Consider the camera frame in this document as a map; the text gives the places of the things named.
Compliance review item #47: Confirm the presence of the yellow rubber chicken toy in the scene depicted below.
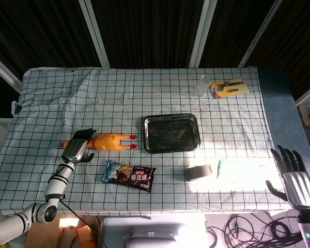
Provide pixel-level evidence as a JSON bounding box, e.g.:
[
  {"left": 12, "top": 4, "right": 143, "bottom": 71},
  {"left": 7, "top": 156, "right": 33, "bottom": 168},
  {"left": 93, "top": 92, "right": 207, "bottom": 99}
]
[{"left": 60, "top": 133, "right": 138, "bottom": 152}]

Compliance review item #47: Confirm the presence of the grey rectangular box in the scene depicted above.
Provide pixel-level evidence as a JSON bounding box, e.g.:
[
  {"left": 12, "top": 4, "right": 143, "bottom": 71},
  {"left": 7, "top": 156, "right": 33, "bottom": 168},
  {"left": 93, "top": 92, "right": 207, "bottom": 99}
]
[{"left": 184, "top": 164, "right": 213, "bottom": 182}]

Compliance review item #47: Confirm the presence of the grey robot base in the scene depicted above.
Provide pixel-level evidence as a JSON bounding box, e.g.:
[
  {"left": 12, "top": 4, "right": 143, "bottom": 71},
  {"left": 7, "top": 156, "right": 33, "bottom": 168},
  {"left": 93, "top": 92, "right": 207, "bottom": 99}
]
[{"left": 100, "top": 214, "right": 210, "bottom": 248}]

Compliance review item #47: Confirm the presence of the white shoe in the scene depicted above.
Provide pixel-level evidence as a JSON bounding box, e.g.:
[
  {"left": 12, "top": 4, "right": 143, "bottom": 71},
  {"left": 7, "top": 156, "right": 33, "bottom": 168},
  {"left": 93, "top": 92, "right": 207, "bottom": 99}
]
[{"left": 298, "top": 96, "right": 310, "bottom": 128}]

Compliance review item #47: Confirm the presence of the checkered white tablecloth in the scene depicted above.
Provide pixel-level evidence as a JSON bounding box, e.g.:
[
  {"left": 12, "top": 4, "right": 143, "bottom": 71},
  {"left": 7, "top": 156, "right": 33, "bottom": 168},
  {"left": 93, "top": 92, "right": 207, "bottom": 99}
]
[{"left": 0, "top": 66, "right": 292, "bottom": 216}]

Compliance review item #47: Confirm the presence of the yellow carded tool pack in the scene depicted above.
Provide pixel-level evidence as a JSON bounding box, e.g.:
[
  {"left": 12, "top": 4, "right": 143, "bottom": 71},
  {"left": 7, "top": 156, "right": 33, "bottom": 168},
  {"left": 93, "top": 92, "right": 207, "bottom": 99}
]
[{"left": 209, "top": 77, "right": 250, "bottom": 99}]

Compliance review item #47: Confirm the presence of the black cable bundle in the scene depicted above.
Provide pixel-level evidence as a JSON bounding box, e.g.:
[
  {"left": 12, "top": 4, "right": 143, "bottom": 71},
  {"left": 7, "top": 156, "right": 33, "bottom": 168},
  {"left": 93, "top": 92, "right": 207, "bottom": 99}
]
[{"left": 206, "top": 213, "right": 304, "bottom": 248}]

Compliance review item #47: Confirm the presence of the black metal tray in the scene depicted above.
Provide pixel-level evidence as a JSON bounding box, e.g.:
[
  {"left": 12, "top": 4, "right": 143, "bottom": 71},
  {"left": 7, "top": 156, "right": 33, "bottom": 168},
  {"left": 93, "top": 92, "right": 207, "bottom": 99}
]
[{"left": 142, "top": 113, "right": 202, "bottom": 154}]

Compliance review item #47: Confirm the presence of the clear plastic cup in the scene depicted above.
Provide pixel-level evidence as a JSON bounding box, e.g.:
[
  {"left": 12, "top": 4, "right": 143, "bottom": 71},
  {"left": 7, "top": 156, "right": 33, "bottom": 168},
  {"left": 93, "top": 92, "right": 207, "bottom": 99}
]
[{"left": 195, "top": 74, "right": 210, "bottom": 98}]

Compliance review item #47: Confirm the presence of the orange box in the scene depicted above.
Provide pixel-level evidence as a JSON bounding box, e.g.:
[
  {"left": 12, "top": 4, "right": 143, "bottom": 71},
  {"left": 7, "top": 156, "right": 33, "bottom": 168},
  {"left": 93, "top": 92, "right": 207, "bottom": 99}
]
[{"left": 76, "top": 225, "right": 97, "bottom": 248}]

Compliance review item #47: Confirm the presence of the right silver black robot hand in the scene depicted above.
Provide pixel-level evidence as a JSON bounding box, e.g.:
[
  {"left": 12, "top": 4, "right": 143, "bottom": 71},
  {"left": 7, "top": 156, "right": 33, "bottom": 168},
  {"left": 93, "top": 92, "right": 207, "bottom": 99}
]
[{"left": 265, "top": 144, "right": 310, "bottom": 210}]

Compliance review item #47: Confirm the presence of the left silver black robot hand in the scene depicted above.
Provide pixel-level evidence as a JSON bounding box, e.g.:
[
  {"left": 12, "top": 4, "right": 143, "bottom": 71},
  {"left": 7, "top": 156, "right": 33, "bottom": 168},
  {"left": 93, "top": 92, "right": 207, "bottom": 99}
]
[{"left": 61, "top": 128, "right": 97, "bottom": 165}]

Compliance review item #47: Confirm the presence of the brown snack bag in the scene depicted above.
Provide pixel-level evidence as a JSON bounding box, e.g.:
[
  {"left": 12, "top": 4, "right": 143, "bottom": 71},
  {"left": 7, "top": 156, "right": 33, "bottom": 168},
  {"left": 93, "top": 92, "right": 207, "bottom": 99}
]
[{"left": 102, "top": 159, "right": 157, "bottom": 193}]

